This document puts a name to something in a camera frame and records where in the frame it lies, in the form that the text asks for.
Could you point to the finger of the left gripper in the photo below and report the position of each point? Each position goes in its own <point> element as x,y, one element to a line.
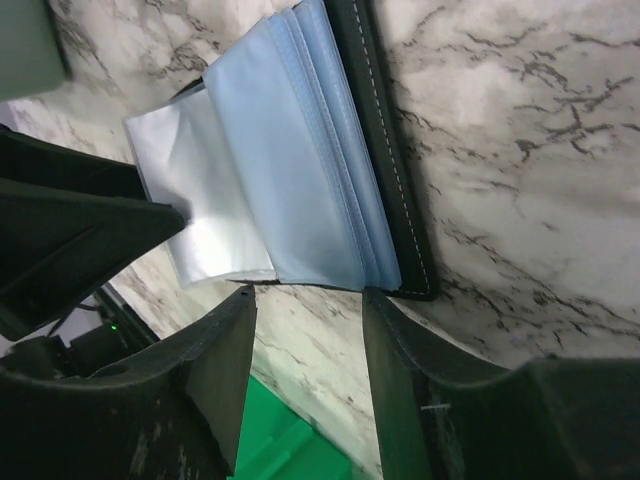
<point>70,222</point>

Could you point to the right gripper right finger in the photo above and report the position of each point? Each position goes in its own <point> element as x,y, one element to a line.
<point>443,413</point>

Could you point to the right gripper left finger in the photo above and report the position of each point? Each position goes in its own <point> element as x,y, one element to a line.
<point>173,410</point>

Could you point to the black leather card holder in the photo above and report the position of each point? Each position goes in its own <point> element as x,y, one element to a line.
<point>287,163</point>

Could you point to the green plastic bin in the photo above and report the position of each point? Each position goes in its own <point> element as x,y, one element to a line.
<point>277,444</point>

